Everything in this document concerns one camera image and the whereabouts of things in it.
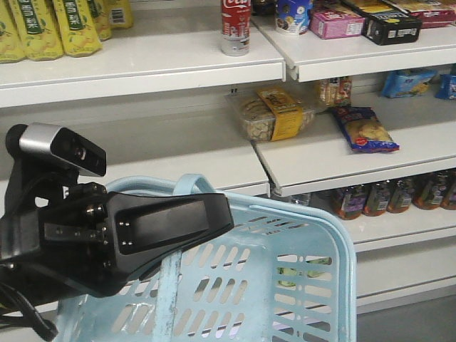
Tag yellow pear drink carton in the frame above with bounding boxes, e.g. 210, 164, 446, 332
0, 0, 26, 64
9, 0, 64, 61
53, 0, 102, 57

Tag black cable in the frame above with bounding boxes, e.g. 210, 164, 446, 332
0, 281, 59, 342

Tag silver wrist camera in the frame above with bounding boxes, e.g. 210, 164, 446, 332
6, 123, 107, 177

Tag clear box yellow sleeve biscuits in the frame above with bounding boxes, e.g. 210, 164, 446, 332
227, 86, 316, 142

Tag blue red cracker bag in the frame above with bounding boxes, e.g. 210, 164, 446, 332
330, 106, 400, 153

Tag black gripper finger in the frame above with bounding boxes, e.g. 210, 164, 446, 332
107, 192, 234, 281

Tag orange rice cracker bag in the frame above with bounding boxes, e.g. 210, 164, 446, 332
318, 76, 352, 107

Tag red aluminium coke bottle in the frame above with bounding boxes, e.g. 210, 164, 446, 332
221, 0, 252, 56

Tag pink snack box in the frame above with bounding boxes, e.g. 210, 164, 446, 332
310, 8, 365, 39

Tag black snack box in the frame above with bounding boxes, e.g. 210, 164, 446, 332
341, 0, 422, 46

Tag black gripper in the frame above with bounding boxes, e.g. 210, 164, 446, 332
1, 182, 114, 298

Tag light blue plastic basket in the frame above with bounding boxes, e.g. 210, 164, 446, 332
56, 193, 356, 341

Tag blue cookie cup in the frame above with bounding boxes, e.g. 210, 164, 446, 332
275, 0, 314, 36

